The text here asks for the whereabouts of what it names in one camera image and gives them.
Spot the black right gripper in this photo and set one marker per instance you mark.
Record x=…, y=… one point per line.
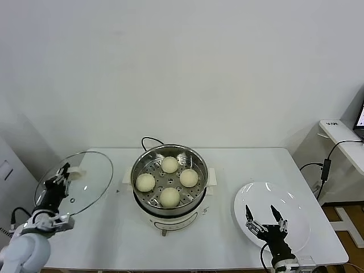
x=274, y=237

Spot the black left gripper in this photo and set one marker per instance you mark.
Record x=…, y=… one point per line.
x=54, y=196

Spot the round glass pot lid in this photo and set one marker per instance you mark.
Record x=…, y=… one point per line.
x=91, y=176

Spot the white steamed baozi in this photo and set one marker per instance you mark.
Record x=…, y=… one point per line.
x=169, y=196
x=189, y=177
x=145, y=182
x=170, y=164

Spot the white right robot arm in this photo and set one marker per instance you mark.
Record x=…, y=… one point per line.
x=284, y=266

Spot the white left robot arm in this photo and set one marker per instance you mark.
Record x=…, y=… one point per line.
x=25, y=250

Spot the stainless steel steamer basket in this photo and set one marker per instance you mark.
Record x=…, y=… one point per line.
x=196, y=199

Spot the large white plate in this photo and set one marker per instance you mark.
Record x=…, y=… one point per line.
x=295, y=216

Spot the white cabinet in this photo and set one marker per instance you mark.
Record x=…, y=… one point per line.
x=14, y=170

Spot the white electric cooking pot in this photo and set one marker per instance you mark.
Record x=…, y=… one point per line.
x=176, y=224

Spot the white side desk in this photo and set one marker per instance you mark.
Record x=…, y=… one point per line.
x=341, y=133

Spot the black laptop screen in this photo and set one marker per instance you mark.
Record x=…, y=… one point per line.
x=359, y=122

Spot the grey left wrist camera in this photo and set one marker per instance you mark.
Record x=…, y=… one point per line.
x=64, y=222

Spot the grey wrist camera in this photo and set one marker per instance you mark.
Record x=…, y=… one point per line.
x=64, y=222
x=307, y=261

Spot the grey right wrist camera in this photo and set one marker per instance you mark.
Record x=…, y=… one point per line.
x=307, y=261

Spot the white wall socket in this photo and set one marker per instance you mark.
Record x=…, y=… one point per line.
x=315, y=187

